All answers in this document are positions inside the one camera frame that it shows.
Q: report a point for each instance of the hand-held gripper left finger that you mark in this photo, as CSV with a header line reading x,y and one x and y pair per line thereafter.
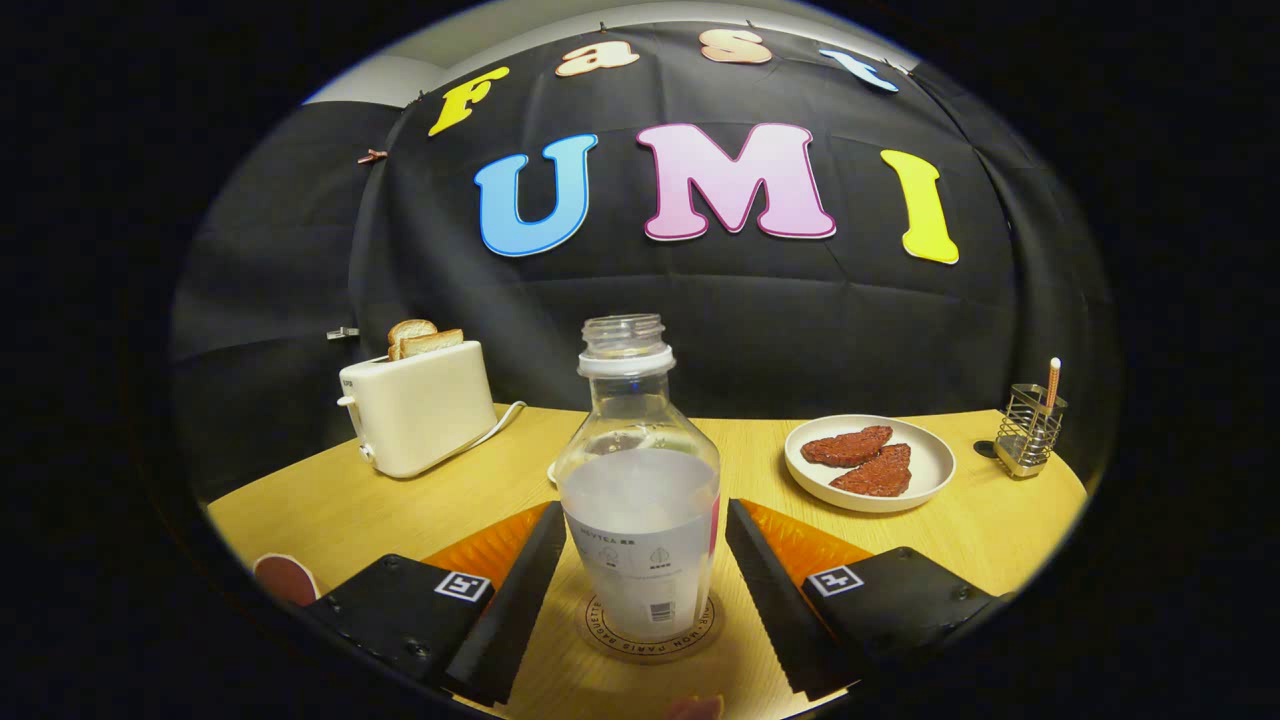
x,y
510,610

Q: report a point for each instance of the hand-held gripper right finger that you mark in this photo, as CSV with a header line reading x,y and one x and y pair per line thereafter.
x,y
780,610

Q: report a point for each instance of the round cork coaster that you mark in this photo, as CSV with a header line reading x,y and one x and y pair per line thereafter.
x,y
598,630

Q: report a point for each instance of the clear juice bottle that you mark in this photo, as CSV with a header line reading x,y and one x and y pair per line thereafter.
x,y
640,520

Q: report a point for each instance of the wooden table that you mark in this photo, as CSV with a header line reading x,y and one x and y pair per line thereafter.
x,y
740,465

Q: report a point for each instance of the brown meat patty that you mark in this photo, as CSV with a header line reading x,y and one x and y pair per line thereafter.
x,y
875,475
845,446

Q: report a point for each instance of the white round plate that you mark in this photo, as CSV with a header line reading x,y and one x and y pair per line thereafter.
x,y
935,465

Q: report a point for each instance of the cream toaster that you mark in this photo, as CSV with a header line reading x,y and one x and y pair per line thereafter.
x,y
420,410

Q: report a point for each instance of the toast slice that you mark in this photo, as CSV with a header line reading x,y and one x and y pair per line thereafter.
x,y
408,332
435,342

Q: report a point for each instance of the small metal clip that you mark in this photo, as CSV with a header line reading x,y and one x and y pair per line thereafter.
x,y
342,332

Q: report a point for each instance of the orange stick with white tip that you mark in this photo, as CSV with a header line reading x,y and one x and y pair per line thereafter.
x,y
1052,385

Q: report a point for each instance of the small pink clip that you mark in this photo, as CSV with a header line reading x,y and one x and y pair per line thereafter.
x,y
373,156

